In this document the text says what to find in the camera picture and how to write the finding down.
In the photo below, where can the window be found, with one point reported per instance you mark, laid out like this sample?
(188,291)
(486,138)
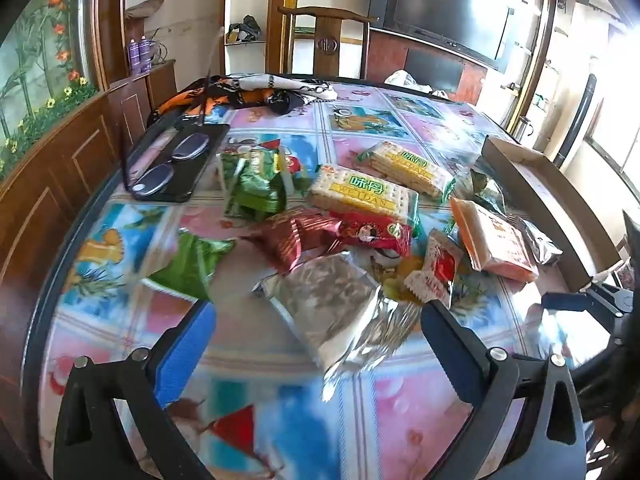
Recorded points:
(615,125)

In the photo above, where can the wooden chair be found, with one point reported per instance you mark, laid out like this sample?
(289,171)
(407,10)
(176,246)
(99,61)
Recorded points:
(327,40)

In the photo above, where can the flower wall mural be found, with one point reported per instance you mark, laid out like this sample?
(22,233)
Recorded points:
(40,60)

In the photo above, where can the steel kettle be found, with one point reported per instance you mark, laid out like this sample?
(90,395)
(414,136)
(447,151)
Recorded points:
(525,129)

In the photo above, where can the black flat television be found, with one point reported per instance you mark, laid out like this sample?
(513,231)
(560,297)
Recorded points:
(440,5)

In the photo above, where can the white plastic bag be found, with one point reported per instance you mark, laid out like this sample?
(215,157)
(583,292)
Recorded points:
(405,80)
(440,93)

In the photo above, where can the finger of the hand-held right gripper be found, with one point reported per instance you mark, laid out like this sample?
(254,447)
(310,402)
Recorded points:
(565,301)

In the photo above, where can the cardboard box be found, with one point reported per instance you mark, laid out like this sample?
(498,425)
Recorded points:
(540,195)

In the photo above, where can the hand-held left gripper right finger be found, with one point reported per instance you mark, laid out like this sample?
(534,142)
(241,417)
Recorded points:
(450,355)

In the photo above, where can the printed tablecloth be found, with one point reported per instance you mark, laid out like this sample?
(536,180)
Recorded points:
(310,435)

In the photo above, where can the yellow candy packet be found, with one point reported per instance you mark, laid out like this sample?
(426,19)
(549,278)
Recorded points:
(395,277)

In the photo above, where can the small silver foil packet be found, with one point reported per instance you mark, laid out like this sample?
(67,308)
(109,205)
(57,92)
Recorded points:
(540,242)

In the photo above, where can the dark crumpled bag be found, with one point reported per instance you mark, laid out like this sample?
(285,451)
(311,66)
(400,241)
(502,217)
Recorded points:
(247,27)

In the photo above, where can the black wall panel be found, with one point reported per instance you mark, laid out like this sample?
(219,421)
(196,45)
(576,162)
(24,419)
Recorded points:
(432,70)

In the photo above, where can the dark green foil packet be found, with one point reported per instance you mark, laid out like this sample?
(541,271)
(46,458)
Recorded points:
(480,187)

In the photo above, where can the black tray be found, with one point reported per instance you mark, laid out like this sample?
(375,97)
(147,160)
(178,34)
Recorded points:
(207,160)

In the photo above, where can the small red white snack packet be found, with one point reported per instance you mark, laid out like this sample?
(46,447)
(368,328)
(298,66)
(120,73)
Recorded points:
(437,265)

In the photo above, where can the white patterned scarf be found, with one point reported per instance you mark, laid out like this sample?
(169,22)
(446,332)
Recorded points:
(280,82)

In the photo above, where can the sunglasses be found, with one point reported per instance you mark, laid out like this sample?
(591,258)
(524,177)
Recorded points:
(160,177)

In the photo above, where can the green yellow cracker packet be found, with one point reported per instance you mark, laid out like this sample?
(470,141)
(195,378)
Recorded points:
(360,195)
(405,165)

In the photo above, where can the red gold striped snack packet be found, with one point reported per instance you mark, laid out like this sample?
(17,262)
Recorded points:
(290,237)

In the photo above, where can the large silver foil snack packet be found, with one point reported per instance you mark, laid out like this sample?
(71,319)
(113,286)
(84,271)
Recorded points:
(325,305)

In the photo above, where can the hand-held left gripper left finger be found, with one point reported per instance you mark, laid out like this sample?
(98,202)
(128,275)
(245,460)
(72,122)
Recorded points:
(185,355)

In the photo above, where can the orange cracker packet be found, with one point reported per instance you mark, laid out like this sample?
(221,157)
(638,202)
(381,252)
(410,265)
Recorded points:
(495,240)

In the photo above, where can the wooden side cabinet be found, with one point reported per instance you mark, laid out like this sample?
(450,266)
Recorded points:
(135,105)

